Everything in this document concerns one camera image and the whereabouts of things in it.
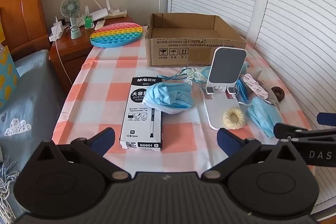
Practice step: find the brown cardboard box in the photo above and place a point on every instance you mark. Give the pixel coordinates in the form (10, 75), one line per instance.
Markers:
(183, 47)

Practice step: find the brown scrunchie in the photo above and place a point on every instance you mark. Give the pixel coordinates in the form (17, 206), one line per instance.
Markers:
(281, 95)

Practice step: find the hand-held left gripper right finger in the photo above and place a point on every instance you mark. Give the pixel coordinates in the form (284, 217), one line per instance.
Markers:
(227, 140)

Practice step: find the blue face mask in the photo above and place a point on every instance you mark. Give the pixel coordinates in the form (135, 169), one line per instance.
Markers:
(262, 116)
(168, 96)
(241, 90)

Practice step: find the rainbow round pop toy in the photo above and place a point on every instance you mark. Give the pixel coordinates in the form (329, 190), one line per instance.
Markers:
(115, 33)

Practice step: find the white phone stand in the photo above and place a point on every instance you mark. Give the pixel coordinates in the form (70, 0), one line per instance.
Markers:
(227, 66)

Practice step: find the wooden bed headboard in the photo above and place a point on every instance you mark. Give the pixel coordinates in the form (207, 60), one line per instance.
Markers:
(23, 3)

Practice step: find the white remote control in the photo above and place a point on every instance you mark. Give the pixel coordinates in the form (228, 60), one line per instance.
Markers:
(100, 24)

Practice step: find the yellow printed pillow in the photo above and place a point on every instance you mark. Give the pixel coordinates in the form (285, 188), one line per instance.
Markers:
(6, 69)

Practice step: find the white router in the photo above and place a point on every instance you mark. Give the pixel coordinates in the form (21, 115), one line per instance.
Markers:
(98, 14)

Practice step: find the green desk fan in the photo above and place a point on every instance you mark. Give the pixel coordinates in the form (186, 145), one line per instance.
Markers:
(70, 7)

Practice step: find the cream power strip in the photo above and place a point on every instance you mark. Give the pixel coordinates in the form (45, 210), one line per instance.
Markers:
(117, 14)

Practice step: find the clear plastic insole pack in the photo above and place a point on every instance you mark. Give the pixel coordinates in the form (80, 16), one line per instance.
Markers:
(256, 86)

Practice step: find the cream scrunchie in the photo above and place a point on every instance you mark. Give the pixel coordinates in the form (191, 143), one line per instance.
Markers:
(227, 121)

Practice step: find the blue-grey printed bedsheet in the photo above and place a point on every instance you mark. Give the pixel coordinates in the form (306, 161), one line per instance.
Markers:
(31, 98)

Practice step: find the white power strip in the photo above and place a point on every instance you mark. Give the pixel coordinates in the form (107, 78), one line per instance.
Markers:
(56, 29)

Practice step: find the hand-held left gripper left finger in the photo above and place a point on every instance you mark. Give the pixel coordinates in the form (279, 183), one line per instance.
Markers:
(105, 138)

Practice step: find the wooden nightstand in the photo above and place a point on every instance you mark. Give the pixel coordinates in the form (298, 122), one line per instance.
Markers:
(73, 49)

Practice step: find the black and white pen box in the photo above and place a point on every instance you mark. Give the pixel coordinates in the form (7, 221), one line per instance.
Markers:
(136, 134)

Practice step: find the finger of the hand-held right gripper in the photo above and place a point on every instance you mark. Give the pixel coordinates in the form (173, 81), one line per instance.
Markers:
(325, 118)
(288, 130)

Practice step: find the grey fringed blanket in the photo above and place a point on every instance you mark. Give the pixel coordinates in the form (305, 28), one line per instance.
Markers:
(6, 174)

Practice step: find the small green box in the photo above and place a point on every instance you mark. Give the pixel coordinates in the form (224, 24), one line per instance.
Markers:
(88, 21)

